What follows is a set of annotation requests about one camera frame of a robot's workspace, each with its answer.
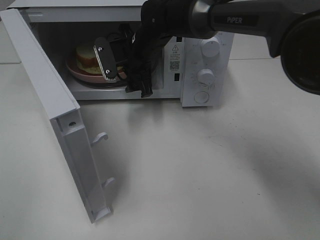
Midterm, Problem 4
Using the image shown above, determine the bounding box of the round door release button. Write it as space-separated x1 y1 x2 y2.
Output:
194 91 210 104

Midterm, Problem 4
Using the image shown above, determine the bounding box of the upper white power knob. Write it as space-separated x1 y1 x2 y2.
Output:
200 36 221 58

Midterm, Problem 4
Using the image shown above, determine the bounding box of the white microwave door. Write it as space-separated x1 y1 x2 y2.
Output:
0 9 115 223

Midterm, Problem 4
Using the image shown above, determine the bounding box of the lower white timer knob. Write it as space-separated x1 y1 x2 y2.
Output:
197 68 215 87

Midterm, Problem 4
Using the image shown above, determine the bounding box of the white bread sandwich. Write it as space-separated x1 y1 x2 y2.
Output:
75 41 102 75

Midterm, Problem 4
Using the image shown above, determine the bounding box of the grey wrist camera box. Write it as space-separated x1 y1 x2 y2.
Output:
93 37 118 83

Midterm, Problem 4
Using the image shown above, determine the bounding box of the white warning label sticker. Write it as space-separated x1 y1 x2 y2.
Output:
168 43 181 73

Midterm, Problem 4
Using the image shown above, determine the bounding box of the glass microwave turntable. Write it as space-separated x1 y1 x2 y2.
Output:
76 56 161 89

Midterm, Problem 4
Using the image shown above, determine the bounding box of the pink round plate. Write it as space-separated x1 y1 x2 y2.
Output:
66 51 127 86

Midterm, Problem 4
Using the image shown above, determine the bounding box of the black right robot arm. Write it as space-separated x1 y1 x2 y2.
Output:
124 0 320 98

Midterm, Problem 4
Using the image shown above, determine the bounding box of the white microwave oven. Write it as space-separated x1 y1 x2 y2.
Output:
6 0 234 107

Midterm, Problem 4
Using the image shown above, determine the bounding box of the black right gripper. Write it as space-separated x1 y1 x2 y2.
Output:
110 23 165 98

